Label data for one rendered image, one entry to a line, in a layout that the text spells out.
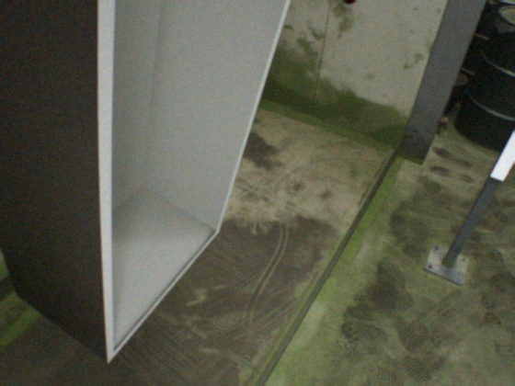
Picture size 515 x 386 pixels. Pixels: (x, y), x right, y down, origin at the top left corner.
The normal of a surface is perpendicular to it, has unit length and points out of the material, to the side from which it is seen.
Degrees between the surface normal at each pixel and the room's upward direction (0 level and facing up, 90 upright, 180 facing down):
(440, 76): 90
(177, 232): 12
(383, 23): 90
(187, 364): 0
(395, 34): 90
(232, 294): 0
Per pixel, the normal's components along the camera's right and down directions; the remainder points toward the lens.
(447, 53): -0.50, 0.55
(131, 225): 0.26, -0.66
